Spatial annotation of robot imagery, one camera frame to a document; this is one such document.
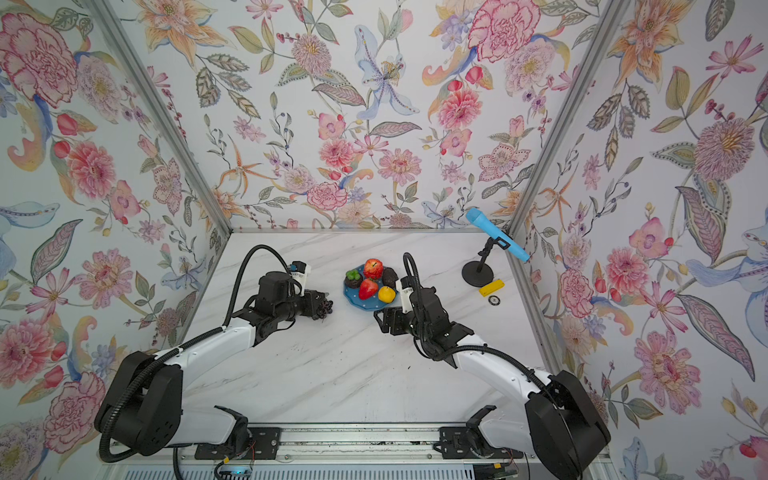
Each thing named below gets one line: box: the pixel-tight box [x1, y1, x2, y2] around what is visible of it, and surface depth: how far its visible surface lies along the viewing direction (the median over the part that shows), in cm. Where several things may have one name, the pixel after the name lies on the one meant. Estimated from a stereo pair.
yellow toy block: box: [479, 279, 505, 297], surface depth 106 cm
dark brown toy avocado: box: [382, 267, 399, 289], surface depth 103 cm
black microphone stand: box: [462, 236, 511, 287], surface depth 108 cm
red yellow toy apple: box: [364, 258, 384, 280], surface depth 103 cm
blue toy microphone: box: [466, 208, 531, 262], surface depth 92 cm
